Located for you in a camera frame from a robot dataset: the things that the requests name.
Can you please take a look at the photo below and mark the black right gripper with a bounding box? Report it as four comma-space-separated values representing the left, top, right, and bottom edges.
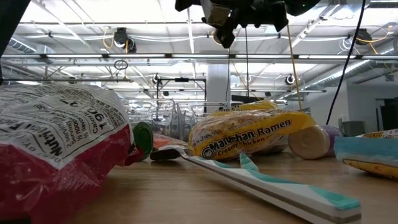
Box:
174, 0, 290, 49

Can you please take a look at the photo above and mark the yellow Maruchan ramen packet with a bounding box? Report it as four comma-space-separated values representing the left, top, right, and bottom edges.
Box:
187, 99, 317, 161

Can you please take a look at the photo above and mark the green spice jar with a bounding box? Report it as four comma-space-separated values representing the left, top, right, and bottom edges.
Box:
132, 121, 154, 162

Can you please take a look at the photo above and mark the white purple lidded cup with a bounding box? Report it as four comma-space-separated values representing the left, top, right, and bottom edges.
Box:
287, 124, 344, 161

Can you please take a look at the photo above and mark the black background monitor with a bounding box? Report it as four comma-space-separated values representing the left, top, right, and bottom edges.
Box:
231, 95, 265, 105

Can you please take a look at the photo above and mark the clear plastic container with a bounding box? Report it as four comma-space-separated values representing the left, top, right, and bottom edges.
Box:
121, 99, 180, 141
175, 101, 218, 141

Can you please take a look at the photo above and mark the taco seasoning mix packet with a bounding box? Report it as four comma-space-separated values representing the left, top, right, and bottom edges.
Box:
152, 133, 189, 150

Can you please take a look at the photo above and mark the grey bin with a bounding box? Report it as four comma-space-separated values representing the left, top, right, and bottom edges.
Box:
341, 120, 369, 138

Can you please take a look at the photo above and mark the blue ramen packet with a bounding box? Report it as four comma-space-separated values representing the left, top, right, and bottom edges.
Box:
333, 129, 398, 180

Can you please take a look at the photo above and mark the dark background screen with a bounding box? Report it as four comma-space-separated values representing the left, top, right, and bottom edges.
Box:
374, 98, 398, 131

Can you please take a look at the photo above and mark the red ramen packet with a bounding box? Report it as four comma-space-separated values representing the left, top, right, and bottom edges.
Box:
0, 83, 144, 224

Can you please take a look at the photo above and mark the black metal frame stand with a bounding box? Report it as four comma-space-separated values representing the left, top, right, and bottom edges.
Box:
156, 77, 208, 105

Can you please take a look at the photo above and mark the black hanging cable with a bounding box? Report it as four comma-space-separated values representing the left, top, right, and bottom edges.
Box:
244, 26, 249, 98

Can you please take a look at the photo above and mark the yellow hanging cable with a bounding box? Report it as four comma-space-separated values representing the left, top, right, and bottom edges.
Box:
285, 24, 304, 112

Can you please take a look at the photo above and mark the black cable loop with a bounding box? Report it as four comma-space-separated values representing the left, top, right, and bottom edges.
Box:
113, 59, 129, 71

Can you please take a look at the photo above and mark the silver ventilation duct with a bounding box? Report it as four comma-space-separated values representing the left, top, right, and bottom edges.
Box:
7, 35, 37, 54
306, 46, 398, 91

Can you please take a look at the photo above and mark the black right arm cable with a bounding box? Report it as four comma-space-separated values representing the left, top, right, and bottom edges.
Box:
325, 0, 367, 126

